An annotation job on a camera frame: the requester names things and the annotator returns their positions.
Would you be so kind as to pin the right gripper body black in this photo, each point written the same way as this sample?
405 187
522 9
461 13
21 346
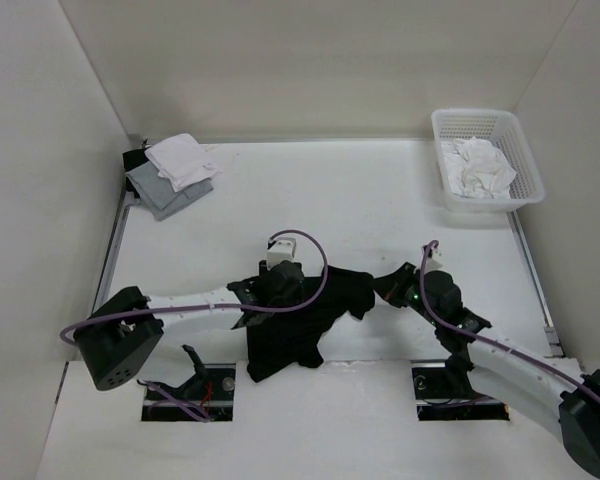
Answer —
413 295

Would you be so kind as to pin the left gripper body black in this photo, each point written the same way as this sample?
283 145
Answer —
292 298

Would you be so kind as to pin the black tank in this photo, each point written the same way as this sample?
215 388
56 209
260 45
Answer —
131 160
289 338

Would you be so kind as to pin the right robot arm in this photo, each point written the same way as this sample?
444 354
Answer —
564 402

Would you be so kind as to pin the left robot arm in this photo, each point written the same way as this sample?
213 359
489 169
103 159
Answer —
118 339

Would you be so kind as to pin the white tank top in basket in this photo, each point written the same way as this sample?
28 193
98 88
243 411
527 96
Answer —
476 169

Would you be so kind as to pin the folded grey tank top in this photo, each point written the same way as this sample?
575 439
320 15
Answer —
158 195

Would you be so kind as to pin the folded white tank top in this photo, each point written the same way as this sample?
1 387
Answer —
182 161

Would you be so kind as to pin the folded black tank top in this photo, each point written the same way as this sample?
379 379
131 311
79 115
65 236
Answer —
131 160

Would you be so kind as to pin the white plastic laundry basket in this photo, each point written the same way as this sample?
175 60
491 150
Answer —
504 131

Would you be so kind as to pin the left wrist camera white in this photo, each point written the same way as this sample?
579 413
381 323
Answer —
279 250

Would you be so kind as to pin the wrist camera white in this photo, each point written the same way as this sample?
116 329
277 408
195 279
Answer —
431 260
279 250

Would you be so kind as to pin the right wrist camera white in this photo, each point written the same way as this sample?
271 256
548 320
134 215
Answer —
431 260

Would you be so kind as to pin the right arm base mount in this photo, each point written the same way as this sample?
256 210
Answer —
440 397

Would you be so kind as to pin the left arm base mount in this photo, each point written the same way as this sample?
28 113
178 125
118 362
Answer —
205 395

